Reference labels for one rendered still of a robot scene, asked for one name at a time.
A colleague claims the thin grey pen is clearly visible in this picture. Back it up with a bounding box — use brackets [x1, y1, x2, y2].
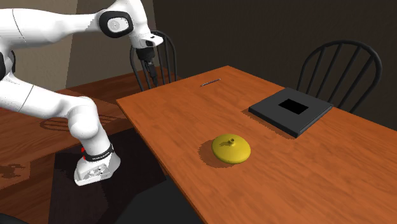
[199, 78, 222, 88]

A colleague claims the yellow round lid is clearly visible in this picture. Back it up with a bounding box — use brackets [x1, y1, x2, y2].
[211, 133, 252, 165]

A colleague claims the black spindle-back chair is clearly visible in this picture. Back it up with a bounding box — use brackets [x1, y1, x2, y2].
[295, 39, 383, 115]
[129, 29, 179, 92]

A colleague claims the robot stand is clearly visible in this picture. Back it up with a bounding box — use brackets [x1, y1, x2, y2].
[48, 127, 170, 224]

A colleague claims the brown wooden table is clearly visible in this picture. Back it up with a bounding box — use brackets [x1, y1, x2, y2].
[116, 65, 397, 224]

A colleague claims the black flat square box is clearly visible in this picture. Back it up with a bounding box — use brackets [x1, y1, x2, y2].
[247, 87, 335, 139]

